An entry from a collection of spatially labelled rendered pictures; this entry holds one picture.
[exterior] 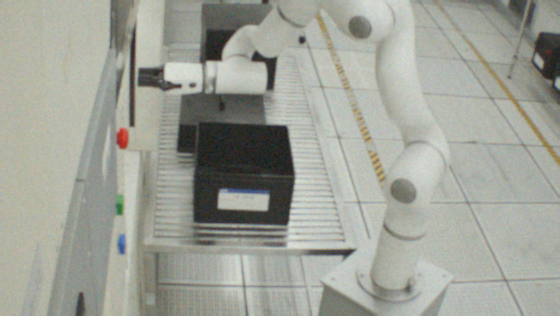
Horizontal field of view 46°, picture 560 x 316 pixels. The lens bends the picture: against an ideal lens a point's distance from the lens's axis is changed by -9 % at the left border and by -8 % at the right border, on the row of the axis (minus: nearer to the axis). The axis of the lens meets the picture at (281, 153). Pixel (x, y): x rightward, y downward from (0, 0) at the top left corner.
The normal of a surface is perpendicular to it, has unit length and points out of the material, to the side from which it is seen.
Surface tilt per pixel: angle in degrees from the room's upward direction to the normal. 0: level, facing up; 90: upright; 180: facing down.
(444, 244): 0
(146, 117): 90
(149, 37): 90
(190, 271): 0
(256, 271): 0
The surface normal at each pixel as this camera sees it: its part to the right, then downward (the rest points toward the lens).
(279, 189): 0.07, 0.54
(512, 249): 0.11, -0.84
